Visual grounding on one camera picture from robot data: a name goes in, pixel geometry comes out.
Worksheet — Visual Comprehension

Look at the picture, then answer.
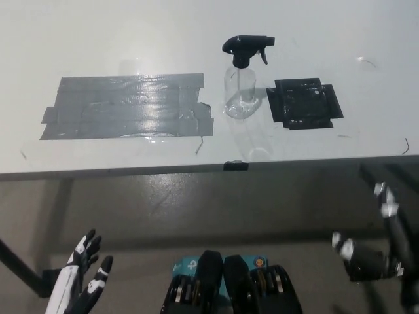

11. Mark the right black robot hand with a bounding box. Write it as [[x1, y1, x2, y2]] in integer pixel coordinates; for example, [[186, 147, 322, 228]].
[[331, 182, 414, 283]]

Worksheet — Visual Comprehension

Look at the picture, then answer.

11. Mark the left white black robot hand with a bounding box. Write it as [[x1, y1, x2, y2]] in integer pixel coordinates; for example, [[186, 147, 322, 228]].
[[45, 228, 114, 314]]

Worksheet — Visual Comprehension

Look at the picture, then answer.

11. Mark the black trigger spray lid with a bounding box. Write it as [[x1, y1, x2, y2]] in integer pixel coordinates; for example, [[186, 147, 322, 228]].
[[222, 34, 276, 69]]

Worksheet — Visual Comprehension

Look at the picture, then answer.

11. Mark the black ribbed robot body block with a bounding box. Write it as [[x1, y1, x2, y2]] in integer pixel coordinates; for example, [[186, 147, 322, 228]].
[[224, 254, 304, 314], [160, 250, 227, 314]]

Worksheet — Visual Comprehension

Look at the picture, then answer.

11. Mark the clear plastic spray bottle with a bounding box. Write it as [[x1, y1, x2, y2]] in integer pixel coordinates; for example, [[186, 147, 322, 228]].
[[223, 63, 257, 119]]

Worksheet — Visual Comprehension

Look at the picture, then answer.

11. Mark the black metal table leg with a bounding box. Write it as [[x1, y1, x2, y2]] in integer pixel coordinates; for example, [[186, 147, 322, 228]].
[[0, 239, 48, 298]]

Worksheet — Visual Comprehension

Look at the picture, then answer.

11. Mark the teal cardboard box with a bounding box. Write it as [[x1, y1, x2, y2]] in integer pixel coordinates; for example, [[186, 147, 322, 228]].
[[170, 254, 270, 299]]

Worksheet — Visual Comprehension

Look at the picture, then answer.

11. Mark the small black tape strip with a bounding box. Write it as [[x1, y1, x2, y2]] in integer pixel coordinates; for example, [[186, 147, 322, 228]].
[[224, 160, 249, 172]]

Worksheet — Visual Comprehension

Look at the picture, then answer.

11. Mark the black tape square patch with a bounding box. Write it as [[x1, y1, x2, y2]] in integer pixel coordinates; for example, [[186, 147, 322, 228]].
[[265, 77, 344, 130]]

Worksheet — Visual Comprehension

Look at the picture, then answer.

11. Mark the black table foot bracket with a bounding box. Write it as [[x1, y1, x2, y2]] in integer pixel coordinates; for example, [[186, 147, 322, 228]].
[[41, 268, 64, 298]]

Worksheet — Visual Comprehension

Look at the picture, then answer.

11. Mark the grey duct tape patch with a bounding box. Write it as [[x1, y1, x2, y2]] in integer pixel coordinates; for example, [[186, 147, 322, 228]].
[[39, 73, 215, 141]]

